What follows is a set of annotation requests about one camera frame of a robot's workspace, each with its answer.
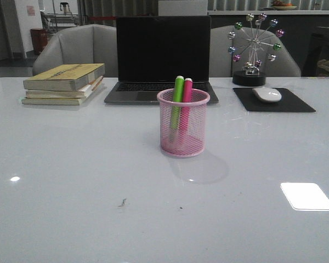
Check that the green marker pen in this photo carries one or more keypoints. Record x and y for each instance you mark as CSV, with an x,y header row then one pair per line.
x,y
178,90

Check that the pink marker pen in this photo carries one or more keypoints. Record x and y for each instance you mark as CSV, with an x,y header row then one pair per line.
x,y
187,93

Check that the pink mesh pen holder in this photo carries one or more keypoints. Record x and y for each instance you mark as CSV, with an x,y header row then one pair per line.
x,y
194,142

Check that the grey laptop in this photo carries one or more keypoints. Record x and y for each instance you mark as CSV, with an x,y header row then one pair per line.
x,y
153,50

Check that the right grey armchair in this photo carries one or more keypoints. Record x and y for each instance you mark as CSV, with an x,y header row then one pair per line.
x,y
274,64

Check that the grey armchair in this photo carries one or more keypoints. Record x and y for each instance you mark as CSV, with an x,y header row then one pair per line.
x,y
274,64
86,44

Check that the white computer mouse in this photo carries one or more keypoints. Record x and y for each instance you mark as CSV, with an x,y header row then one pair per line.
x,y
266,94

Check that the left grey armchair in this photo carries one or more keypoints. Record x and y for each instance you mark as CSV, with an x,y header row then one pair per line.
x,y
86,44

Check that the ferris wheel desk toy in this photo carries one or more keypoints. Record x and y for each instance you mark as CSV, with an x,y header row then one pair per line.
x,y
253,42

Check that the yellow top book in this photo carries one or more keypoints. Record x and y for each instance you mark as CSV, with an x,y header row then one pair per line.
x,y
69,77

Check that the yellow book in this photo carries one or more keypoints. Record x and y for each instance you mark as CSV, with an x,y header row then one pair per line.
x,y
69,77
38,101

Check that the black mouse pad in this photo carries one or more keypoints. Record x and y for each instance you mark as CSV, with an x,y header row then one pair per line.
x,y
289,102

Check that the red barrier belt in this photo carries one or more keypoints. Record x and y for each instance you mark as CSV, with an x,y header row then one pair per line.
x,y
101,18

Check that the bottom yellow book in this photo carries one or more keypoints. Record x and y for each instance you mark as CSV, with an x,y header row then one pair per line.
x,y
38,101

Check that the metal trolley table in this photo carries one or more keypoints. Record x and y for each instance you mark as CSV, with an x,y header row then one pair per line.
x,y
55,22

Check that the red bin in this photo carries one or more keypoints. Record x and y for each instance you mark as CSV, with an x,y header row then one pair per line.
x,y
39,39

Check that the fruit bowl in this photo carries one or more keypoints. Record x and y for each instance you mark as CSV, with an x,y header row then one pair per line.
x,y
280,5

